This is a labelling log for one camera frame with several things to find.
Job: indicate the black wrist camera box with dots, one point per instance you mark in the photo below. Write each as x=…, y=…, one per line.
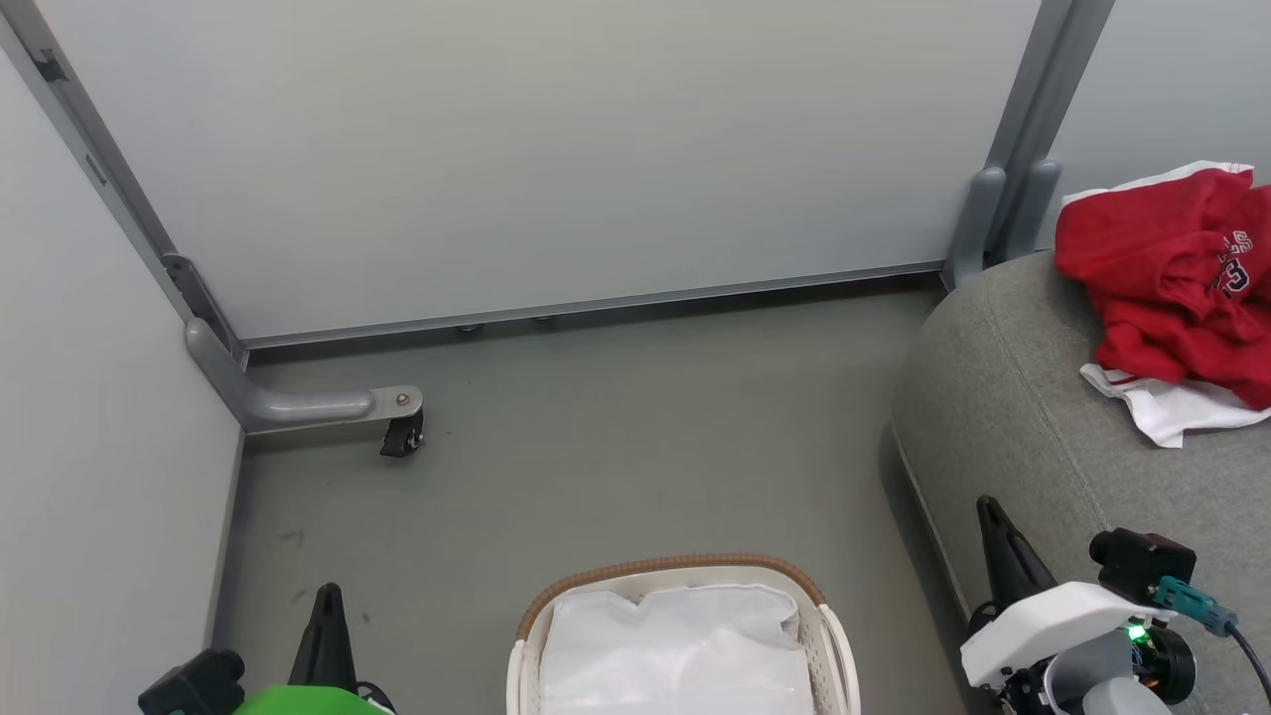
x=194, y=685
x=1142, y=564

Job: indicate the white garment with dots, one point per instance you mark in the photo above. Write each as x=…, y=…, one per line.
x=1182, y=412

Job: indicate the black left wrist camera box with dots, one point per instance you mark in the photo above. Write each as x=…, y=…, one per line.
x=194, y=685

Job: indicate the black caster wheel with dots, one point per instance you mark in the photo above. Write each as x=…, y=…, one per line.
x=403, y=435

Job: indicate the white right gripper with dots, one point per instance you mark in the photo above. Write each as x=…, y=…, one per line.
x=1053, y=621

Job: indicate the grey fabric sofa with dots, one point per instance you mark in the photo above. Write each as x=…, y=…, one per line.
x=1023, y=397

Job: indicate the grey partition frame post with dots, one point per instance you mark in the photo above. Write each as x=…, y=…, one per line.
x=1033, y=109
x=89, y=159

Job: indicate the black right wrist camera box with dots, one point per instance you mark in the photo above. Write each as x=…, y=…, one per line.
x=1142, y=564

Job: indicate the beige laundry basket brown rim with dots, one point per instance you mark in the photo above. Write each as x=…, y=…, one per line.
x=831, y=655

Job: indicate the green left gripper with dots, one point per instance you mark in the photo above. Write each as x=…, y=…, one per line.
x=308, y=703

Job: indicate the grey metal partition leg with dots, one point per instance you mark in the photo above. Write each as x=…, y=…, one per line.
x=298, y=405

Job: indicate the red printed jersey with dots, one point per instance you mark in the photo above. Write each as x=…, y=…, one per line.
x=1152, y=268

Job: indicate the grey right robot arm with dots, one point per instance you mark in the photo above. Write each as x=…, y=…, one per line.
x=1097, y=695

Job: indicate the grey partition bottom rail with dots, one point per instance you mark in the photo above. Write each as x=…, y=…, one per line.
x=596, y=303

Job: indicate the white cloth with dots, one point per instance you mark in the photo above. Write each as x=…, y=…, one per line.
x=675, y=655

